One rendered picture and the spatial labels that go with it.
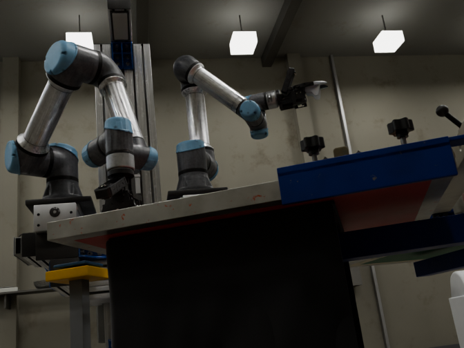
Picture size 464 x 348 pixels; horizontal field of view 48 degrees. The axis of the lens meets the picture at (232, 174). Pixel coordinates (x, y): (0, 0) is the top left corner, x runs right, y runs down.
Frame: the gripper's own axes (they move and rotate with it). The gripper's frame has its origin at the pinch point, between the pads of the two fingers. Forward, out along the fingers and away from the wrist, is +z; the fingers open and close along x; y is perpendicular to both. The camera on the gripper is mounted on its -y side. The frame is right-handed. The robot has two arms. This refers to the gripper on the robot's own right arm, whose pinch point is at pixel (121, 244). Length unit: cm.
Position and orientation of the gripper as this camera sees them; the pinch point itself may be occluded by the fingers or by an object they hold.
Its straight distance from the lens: 135.8
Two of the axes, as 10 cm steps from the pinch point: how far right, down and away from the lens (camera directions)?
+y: 2.5, 2.6, 9.3
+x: -9.6, 1.8, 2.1
